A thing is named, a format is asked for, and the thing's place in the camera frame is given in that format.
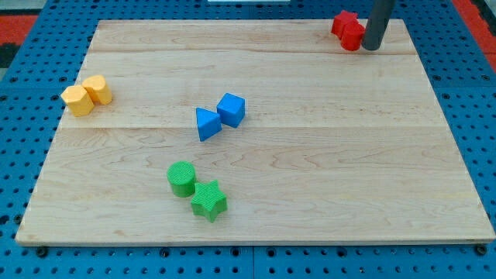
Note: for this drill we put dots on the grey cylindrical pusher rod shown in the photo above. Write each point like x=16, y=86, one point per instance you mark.
x=377, y=24

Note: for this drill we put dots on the green cylinder block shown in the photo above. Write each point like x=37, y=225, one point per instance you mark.
x=181, y=176

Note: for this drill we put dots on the wooden board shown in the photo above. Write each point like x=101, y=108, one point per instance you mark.
x=335, y=147

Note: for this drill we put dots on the blue cube block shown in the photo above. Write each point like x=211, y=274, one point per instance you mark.
x=231, y=109

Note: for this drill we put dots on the yellow rounded block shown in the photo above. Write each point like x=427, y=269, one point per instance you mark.
x=98, y=89

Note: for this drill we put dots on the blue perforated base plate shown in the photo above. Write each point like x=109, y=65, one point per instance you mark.
x=52, y=53

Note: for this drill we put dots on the green star block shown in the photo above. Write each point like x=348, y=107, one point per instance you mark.
x=208, y=201

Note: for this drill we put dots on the red cylinder block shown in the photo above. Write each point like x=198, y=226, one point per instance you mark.
x=352, y=36

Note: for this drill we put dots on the blue triangle block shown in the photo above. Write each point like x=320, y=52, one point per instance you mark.
x=208, y=123

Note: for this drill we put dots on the red star block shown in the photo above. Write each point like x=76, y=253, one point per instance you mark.
x=341, y=21

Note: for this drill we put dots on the yellow hexagon block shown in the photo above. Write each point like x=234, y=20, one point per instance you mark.
x=78, y=100

